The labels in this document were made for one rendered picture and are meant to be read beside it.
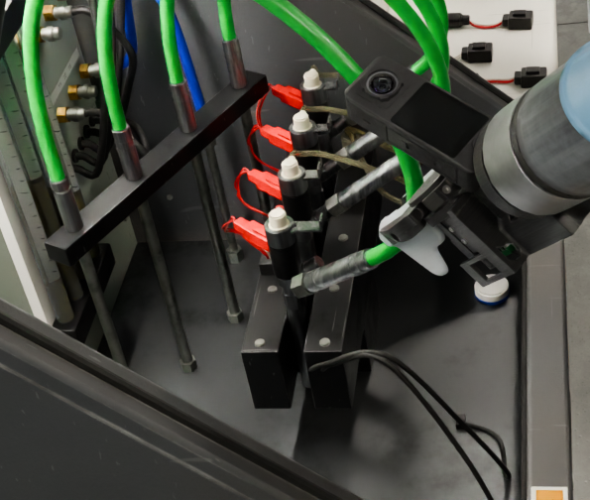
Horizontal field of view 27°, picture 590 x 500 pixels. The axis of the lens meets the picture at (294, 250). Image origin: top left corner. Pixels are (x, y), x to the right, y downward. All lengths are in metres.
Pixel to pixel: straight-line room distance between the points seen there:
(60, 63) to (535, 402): 0.63
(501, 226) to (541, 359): 0.37
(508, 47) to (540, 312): 0.46
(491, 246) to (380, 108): 0.12
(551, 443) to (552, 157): 0.46
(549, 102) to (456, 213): 0.16
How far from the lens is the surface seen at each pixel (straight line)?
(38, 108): 1.13
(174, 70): 1.26
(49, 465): 0.90
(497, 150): 0.76
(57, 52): 1.40
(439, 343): 1.39
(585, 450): 2.38
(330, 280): 1.04
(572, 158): 0.70
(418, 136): 0.82
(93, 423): 0.85
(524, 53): 1.58
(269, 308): 1.24
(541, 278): 1.29
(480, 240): 0.84
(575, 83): 0.68
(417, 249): 0.93
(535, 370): 1.19
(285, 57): 1.42
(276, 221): 1.14
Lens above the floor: 1.79
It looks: 39 degrees down
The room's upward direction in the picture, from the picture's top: 11 degrees counter-clockwise
